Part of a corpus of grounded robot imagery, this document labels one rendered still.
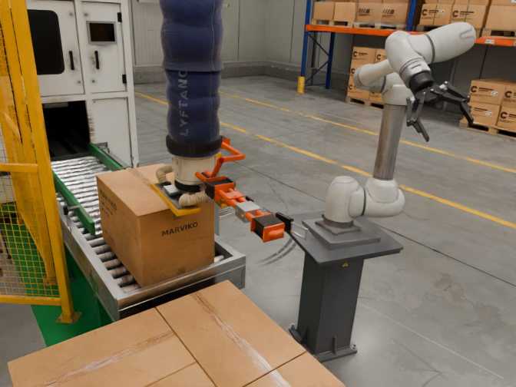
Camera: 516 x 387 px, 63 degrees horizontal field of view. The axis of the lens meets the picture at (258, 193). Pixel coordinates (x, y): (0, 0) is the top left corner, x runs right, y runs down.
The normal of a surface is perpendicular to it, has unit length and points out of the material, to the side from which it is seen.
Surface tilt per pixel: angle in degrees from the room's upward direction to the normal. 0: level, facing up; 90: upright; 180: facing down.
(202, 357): 0
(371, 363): 0
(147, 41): 90
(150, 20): 90
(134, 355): 0
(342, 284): 90
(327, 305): 90
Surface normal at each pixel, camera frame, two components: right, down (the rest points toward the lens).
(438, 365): 0.04, -0.92
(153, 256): 0.59, 0.34
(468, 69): -0.75, 0.23
